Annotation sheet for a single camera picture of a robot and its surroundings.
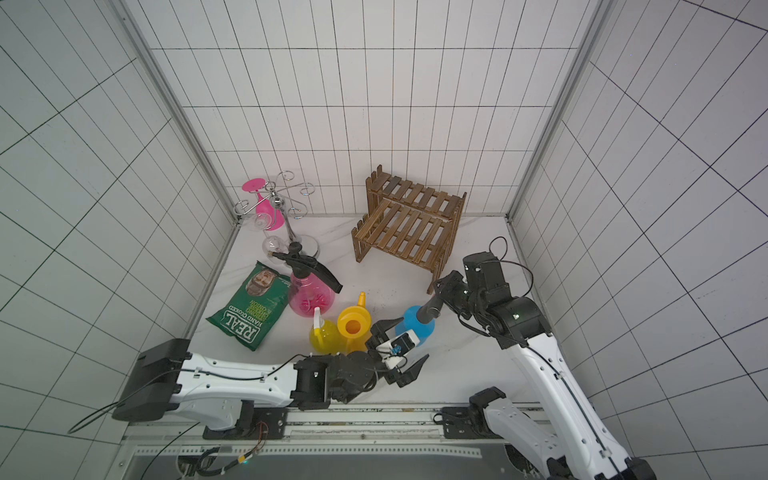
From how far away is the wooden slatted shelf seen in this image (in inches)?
35.2

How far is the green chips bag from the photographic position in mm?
873

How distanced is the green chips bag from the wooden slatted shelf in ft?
0.97
